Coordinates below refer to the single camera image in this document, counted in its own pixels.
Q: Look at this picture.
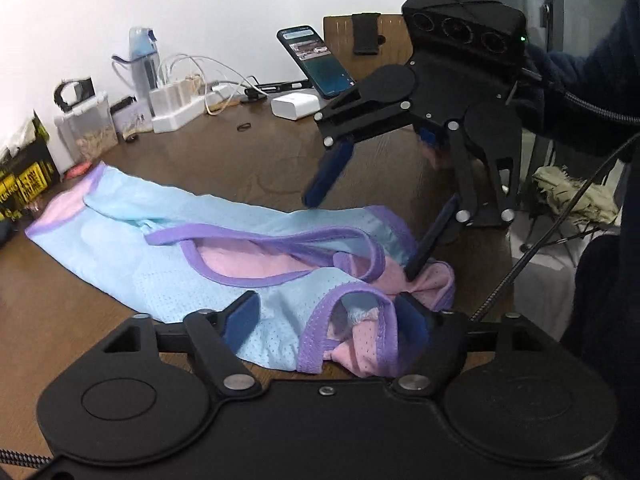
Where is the pink and blue mesh vest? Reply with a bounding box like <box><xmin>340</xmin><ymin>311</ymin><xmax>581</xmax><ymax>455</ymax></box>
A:
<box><xmin>25</xmin><ymin>162</ymin><xmax>457</xmax><ymax>380</ymax></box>

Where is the clear food container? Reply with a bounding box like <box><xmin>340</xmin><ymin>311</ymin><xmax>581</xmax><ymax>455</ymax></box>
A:
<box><xmin>54</xmin><ymin>91</ymin><xmax>120</xmax><ymax>163</ymax></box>

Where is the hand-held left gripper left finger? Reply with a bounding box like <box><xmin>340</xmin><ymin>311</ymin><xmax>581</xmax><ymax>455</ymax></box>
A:
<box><xmin>100</xmin><ymin>290</ymin><xmax>263</xmax><ymax>402</ymax></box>

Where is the yellow and black carton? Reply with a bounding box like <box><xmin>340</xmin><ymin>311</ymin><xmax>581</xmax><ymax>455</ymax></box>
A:
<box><xmin>0</xmin><ymin>110</ymin><xmax>61</xmax><ymax>221</ymax></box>

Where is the smartphone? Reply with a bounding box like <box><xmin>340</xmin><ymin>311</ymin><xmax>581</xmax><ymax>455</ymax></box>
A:
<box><xmin>276</xmin><ymin>25</ymin><xmax>357</xmax><ymax>100</ymax></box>

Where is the smartwatch on stand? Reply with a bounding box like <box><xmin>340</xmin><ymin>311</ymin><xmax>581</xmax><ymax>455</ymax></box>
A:
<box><xmin>54</xmin><ymin>76</ymin><xmax>96</xmax><ymax>113</ymax></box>

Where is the person's dark clothing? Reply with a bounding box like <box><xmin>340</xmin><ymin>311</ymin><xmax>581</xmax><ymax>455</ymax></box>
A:
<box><xmin>560</xmin><ymin>232</ymin><xmax>640</xmax><ymax>480</ymax></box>

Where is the wooden chair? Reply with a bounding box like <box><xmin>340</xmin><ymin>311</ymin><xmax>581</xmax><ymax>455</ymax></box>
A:
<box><xmin>322</xmin><ymin>11</ymin><xmax>416</xmax><ymax>83</ymax></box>

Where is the person's right forearm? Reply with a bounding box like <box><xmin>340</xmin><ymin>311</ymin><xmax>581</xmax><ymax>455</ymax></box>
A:
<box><xmin>515</xmin><ymin>0</ymin><xmax>640</xmax><ymax>161</ymax></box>

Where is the black braided cable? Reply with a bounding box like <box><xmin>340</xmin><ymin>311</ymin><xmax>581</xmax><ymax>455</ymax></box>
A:
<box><xmin>0</xmin><ymin>450</ymin><xmax>52</xmax><ymax>467</ymax></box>
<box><xmin>470</xmin><ymin>132</ymin><xmax>640</xmax><ymax>321</ymax></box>
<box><xmin>522</xmin><ymin>67</ymin><xmax>640</xmax><ymax>125</ymax></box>

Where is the white power strip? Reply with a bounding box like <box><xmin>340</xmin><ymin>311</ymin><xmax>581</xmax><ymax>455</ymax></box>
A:
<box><xmin>149</xmin><ymin>74</ymin><xmax>238</xmax><ymax>134</ymax></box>

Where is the small clear bag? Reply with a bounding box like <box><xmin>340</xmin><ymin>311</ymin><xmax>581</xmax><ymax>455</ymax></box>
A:
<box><xmin>112</xmin><ymin>107</ymin><xmax>152</xmax><ymax>137</ymax></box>

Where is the person's right hand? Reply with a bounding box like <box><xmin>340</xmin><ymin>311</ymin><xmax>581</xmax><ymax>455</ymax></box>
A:
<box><xmin>422</xmin><ymin>144</ymin><xmax>455</xmax><ymax>172</ymax></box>

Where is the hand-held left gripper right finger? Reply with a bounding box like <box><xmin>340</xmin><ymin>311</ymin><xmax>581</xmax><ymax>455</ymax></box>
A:
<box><xmin>390</xmin><ymin>291</ymin><xmax>566</xmax><ymax>402</ymax></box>

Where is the white power bank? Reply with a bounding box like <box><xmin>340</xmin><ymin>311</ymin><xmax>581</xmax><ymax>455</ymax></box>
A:
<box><xmin>270</xmin><ymin>91</ymin><xmax>323</xmax><ymax>121</ymax></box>

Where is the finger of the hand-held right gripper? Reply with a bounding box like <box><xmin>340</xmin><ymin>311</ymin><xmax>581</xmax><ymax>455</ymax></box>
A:
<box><xmin>301</xmin><ymin>82</ymin><xmax>418</xmax><ymax>208</ymax></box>
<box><xmin>404</xmin><ymin>117</ymin><xmax>521</xmax><ymax>282</ymax></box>

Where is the black cloth on chair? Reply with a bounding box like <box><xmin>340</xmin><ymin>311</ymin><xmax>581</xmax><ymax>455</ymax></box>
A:
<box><xmin>350</xmin><ymin>12</ymin><xmax>386</xmax><ymax>57</ymax></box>

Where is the blue water bottle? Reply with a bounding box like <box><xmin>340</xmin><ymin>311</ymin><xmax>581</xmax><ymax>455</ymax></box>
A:
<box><xmin>111</xmin><ymin>26</ymin><xmax>161</xmax><ymax>103</ymax></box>

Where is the olive cloth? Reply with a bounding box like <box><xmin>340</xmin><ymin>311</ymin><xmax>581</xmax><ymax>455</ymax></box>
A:
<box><xmin>531</xmin><ymin>165</ymin><xmax>621</xmax><ymax>226</ymax></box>

